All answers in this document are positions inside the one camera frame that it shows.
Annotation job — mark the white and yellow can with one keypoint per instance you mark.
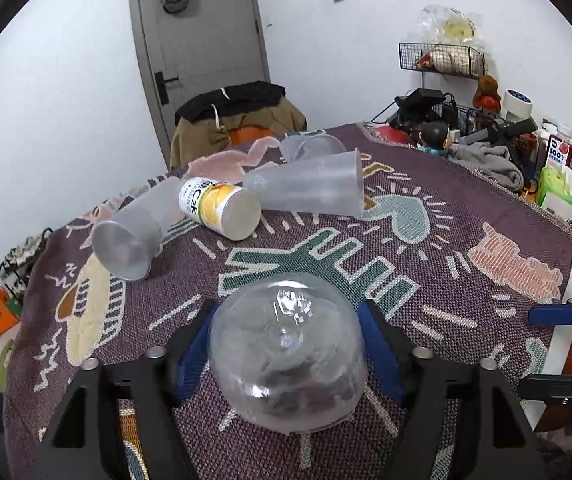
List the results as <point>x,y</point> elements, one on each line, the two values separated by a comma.
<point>220,206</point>

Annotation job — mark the black garment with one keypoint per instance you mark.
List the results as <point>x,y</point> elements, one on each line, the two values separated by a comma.
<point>236,97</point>

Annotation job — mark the printed purple blanket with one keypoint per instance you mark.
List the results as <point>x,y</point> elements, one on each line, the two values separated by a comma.
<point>456,300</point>

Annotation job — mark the black-haired figurine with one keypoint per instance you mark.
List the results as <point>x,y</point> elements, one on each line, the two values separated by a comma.
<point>435,139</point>

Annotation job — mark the brown jacket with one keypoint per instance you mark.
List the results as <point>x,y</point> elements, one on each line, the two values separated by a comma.
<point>193,137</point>

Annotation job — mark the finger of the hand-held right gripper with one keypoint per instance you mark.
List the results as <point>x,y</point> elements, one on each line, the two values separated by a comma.
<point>558,388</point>
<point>552,314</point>

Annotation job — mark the brown plush toy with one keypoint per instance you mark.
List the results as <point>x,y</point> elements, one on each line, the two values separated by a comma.
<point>487,92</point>

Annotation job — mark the green tissue pack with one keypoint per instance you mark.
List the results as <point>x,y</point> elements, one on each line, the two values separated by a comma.
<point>558,192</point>

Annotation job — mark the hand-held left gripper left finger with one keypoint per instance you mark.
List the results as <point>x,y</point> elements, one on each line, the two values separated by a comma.
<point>189,356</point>

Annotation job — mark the red and white juice carton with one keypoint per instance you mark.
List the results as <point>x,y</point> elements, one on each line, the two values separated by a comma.
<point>561,150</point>

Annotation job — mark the orange chair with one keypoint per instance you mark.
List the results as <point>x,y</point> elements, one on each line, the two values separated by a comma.
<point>251,135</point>

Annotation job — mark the grey cloth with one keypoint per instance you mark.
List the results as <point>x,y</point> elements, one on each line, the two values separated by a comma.
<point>491,160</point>

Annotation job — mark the grey door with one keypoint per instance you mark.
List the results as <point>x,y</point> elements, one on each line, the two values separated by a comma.
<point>205,50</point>

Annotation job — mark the frosted plastic cup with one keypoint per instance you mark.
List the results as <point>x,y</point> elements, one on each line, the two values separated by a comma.
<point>311,182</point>
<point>133,230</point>
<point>311,146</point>

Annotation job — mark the white tape roll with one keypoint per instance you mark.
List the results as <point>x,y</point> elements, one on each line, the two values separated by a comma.
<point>517,102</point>

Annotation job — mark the clear plastic cup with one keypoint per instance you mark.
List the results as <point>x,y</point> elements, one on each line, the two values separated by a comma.
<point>286,350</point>

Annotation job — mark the clear plastic bag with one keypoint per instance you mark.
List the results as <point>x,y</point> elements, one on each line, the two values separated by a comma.
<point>448,25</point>

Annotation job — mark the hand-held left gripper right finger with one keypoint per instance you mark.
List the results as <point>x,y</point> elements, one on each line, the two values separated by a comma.
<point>382,346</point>

